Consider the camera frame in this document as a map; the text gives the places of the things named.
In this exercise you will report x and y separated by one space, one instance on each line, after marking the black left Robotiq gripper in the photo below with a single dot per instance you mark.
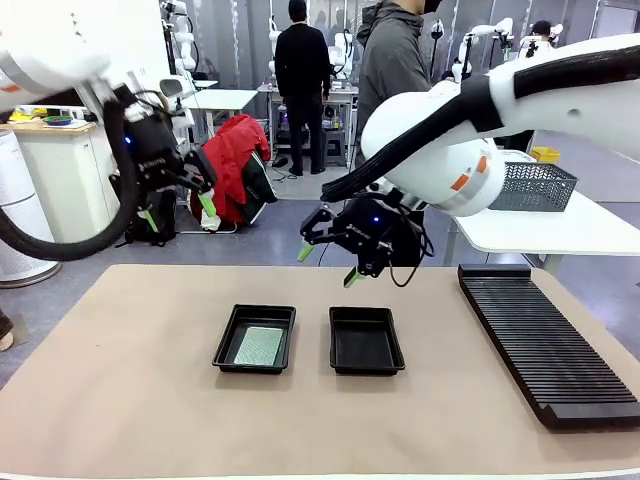
155 155

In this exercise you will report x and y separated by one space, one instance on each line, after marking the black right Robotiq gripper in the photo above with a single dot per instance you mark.
370 235

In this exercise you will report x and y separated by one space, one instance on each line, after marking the green perforated circuit board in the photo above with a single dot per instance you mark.
257 346

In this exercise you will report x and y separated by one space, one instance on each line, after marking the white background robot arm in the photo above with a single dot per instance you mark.
181 30
492 27

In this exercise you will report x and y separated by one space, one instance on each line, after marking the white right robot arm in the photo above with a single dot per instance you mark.
450 150

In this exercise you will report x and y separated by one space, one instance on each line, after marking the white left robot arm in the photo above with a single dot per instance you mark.
45 50

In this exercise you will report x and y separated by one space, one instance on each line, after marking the black ESD tray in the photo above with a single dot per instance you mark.
365 342
230 345

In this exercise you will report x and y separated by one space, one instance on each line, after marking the black backpack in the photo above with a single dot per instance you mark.
168 216

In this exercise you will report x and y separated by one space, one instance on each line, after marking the red jacket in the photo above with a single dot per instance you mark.
235 155

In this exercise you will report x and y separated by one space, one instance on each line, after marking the dark green jacket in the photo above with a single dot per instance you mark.
260 185

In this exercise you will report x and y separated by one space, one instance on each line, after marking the white desk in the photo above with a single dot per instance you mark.
220 99

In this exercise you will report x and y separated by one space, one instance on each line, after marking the grey stool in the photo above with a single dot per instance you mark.
335 145

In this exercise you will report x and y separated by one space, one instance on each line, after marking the white cabinet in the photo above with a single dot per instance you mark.
65 175

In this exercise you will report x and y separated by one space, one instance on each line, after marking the green bowl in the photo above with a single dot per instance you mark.
57 120

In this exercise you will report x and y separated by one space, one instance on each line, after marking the background metal workbench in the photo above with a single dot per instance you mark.
341 107

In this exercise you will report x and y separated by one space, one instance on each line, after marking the white cylindrical air purifier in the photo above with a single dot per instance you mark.
20 175

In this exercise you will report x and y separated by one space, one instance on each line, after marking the person in black clothes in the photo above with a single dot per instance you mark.
302 75

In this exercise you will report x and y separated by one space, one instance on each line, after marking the person in grey jacket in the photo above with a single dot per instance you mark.
395 65

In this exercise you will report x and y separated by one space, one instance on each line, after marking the grey plastic mesh basket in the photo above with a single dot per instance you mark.
540 192

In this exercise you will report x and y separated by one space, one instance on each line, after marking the white side table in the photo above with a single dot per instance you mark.
550 235

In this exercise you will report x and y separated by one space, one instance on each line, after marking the brown shoe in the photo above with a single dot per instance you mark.
5 332

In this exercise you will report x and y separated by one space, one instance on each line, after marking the black slotted board rack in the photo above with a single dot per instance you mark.
540 340

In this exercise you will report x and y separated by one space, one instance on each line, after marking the yellow plastic box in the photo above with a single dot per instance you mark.
545 154

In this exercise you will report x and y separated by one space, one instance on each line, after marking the person in white shirt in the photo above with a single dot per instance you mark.
541 26

